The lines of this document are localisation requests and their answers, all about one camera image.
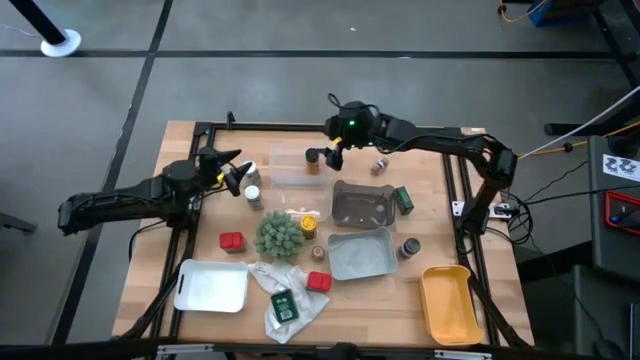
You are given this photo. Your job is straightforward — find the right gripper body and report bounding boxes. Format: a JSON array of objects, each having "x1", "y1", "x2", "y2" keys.
[{"x1": 323, "y1": 100, "x2": 377, "y2": 150}]

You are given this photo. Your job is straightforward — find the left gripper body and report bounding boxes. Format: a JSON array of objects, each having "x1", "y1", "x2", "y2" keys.
[{"x1": 196, "y1": 146, "x2": 229, "y2": 187}]

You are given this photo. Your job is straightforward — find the silver-lid glass spice jar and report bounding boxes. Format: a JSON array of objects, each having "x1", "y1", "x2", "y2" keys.
[
  {"x1": 241, "y1": 159, "x2": 263, "y2": 188},
  {"x1": 243, "y1": 184, "x2": 265, "y2": 212}
]

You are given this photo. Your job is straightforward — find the black-lid jar orange spice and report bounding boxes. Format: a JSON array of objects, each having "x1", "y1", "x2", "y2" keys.
[{"x1": 304, "y1": 147, "x2": 322, "y2": 177}]

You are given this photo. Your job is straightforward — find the red spice tin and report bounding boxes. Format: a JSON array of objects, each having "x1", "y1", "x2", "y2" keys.
[
  {"x1": 218, "y1": 231, "x2": 248, "y2": 255},
  {"x1": 305, "y1": 270, "x2": 333, "y2": 294}
]

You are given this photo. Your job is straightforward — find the yellow-lid spice jar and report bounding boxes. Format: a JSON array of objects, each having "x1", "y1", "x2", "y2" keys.
[{"x1": 299, "y1": 214, "x2": 319, "y2": 241}]

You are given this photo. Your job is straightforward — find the dark green spice tin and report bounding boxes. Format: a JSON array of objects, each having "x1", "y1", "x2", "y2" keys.
[
  {"x1": 270, "y1": 288, "x2": 301, "y2": 323},
  {"x1": 391, "y1": 185, "x2": 416, "y2": 216}
]

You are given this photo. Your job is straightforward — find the black-lid jar dark spice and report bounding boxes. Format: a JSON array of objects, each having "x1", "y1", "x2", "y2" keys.
[{"x1": 396, "y1": 237, "x2": 422, "y2": 262}]

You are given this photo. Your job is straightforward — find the white cloth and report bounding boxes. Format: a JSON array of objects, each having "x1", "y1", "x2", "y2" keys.
[{"x1": 247, "y1": 259, "x2": 332, "y2": 345}]

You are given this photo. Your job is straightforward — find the small metal-lid glass jar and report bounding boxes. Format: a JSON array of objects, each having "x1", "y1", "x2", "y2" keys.
[{"x1": 370, "y1": 155, "x2": 392, "y2": 178}]

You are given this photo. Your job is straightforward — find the clear plastic bin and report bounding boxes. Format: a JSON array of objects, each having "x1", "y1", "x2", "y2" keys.
[
  {"x1": 268, "y1": 144, "x2": 332, "y2": 187},
  {"x1": 269, "y1": 182, "x2": 334, "y2": 224}
]

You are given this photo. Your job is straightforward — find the dark grey plastic bin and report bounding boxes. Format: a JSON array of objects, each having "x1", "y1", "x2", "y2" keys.
[{"x1": 331, "y1": 179, "x2": 397, "y2": 231}]

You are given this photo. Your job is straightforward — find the green artificial plant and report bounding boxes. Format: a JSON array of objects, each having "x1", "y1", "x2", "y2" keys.
[{"x1": 253, "y1": 210, "x2": 307, "y2": 262}]

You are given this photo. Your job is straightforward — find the light grey plastic bin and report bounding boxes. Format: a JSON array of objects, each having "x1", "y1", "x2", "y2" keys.
[{"x1": 326, "y1": 226, "x2": 400, "y2": 282}]

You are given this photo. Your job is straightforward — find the white plastic bin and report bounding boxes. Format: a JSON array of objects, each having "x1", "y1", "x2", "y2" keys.
[{"x1": 172, "y1": 257, "x2": 250, "y2": 315}]

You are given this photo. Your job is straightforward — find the white power strip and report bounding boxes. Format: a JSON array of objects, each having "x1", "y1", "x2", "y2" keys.
[{"x1": 489, "y1": 201, "x2": 519, "y2": 219}]

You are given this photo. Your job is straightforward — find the yellow plastic bin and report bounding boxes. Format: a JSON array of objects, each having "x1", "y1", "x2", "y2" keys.
[{"x1": 418, "y1": 264, "x2": 486, "y2": 347}]

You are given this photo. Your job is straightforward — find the black pole white round base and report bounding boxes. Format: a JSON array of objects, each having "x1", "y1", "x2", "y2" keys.
[{"x1": 7, "y1": 0, "x2": 83, "y2": 59}]

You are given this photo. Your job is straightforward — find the dark grey floor foot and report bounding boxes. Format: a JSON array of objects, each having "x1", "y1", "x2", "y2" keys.
[{"x1": 0, "y1": 211, "x2": 39, "y2": 235}]

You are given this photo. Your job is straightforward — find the blue box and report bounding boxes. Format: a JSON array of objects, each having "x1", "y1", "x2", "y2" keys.
[{"x1": 527, "y1": 0, "x2": 601, "y2": 27}]

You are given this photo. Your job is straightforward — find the white sheet black marks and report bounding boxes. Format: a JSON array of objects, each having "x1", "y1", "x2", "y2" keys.
[{"x1": 602, "y1": 153, "x2": 640, "y2": 182}]

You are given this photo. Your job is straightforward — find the dark grey side cabinet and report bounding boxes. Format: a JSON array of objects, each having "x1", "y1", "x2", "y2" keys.
[{"x1": 572, "y1": 134, "x2": 640, "y2": 360}]

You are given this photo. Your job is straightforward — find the black metal table frame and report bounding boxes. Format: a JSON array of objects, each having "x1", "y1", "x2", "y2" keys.
[{"x1": 119, "y1": 110, "x2": 534, "y2": 351}]

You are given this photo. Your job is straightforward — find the yellow cable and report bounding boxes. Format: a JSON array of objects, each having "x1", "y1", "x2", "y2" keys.
[{"x1": 517, "y1": 119, "x2": 640, "y2": 161}]

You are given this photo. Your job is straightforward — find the black power cable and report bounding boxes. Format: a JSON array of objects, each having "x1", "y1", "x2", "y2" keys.
[{"x1": 499, "y1": 159, "x2": 640, "y2": 246}]

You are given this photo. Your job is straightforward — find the white cable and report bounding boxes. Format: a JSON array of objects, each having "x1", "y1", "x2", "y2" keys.
[{"x1": 517, "y1": 84, "x2": 640, "y2": 160}]

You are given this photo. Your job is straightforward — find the black desk leg frame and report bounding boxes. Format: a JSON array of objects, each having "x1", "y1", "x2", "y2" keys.
[{"x1": 543, "y1": 0, "x2": 640, "y2": 137}]

